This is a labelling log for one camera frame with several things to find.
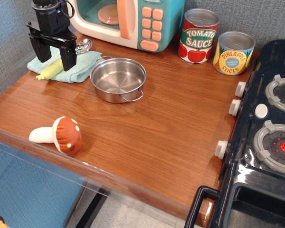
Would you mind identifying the pineapple slices can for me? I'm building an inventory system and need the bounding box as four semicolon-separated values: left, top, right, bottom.
213;31;256;76

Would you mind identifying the yellow handled metal spoon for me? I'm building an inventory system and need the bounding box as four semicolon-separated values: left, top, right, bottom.
36;39;93;80

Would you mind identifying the brown white plush mushroom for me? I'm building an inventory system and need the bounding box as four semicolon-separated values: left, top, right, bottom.
28;116;82;155

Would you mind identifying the stainless steel pot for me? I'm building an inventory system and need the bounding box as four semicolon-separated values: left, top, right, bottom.
90;56;147;104

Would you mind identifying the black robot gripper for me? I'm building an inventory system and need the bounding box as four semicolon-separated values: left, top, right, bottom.
27;0;77;71

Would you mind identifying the black toy stove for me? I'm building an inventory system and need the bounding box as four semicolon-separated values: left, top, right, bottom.
185;39;285;228

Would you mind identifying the teal folded cloth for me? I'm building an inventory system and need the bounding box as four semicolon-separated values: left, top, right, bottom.
27;47;102;83

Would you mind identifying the tomato sauce can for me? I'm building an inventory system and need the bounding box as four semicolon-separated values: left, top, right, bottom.
178;8;219;64

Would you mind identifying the teal toy microwave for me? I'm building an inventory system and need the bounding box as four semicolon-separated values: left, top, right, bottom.
70;0;185;53

